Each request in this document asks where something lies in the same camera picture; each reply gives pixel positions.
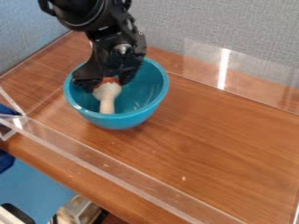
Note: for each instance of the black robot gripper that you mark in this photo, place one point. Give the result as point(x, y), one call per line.
point(117, 53)

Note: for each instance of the brown and white toy mushroom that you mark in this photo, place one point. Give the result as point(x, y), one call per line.
point(105, 92)

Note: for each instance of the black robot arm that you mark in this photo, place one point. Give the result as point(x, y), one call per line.
point(84, 15)

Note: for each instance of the blue plastic bowl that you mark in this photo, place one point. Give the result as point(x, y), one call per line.
point(137, 102)

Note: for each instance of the blue object at left edge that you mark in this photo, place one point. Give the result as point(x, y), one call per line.
point(6, 159)

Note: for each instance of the clear acrylic back barrier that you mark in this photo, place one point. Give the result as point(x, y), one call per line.
point(263, 81)

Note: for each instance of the clear acrylic barrier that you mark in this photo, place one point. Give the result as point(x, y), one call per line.
point(88, 170)
point(263, 81)

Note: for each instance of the clear acrylic front barrier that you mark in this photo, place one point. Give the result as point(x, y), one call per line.
point(88, 170)

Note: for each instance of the black and white object below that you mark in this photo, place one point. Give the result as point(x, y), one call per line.
point(10, 215)

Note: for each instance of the clear acrylic left bracket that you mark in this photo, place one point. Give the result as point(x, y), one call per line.
point(12, 116)

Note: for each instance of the metal frame under table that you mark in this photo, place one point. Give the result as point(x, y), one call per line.
point(77, 211)

